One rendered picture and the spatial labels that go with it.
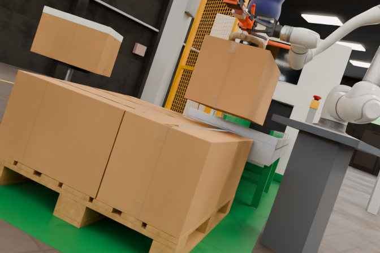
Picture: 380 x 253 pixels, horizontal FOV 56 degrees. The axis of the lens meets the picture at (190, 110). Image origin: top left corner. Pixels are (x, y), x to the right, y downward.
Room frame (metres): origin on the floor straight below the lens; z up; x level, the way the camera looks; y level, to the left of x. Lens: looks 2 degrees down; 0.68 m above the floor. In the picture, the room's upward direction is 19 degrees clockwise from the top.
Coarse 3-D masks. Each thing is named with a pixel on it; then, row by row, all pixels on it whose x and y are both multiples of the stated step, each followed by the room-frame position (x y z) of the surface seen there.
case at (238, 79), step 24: (216, 48) 2.13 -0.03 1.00; (240, 48) 2.08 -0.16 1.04; (216, 72) 2.11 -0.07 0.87; (240, 72) 2.06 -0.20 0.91; (264, 72) 2.06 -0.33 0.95; (192, 96) 2.13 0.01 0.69; (216, 96) 2.09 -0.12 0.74; (240, 96) 2.04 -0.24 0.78; (264, 96) 2.28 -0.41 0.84; (264, 120) 2.57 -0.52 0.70
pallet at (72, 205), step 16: (0, 160) 1.67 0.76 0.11; (0, 176) 1.66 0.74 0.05; (16, 176) 1.75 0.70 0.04; (32, 176) 1.61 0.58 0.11; (48, 176) 1.59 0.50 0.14; (64, 192) 1.55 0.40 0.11; (80, 192) 1.53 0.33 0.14; (64, 208) 1.54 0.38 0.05; (80, 208) 1.52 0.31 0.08; (96, 208) 1.50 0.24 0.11; (112, 208) 1.48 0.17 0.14; (224, 208) 2.39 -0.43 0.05; (80, 224) 1.51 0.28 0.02; (128, 224) 1.45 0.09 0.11; (144, 224) 1.46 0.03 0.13; (208, 224) 1.89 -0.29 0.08; (160, 240) 1.40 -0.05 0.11; (176, 240) 1.38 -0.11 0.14; (192, 240) 1.75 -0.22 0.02
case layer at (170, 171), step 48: (48, 96) 1.63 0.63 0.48; (96, 96) 1.69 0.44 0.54; (0, 144) 1.68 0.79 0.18; (48, 144) 1.60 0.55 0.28; (96, 144) 1.53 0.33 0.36; (144, 144) 1.46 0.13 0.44; (192, 144) 1.40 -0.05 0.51; (240, 144) 2.04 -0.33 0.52; (96, 192) 1.51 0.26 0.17; (144, 192) 1.44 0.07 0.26; (192, 192) 1.39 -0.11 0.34
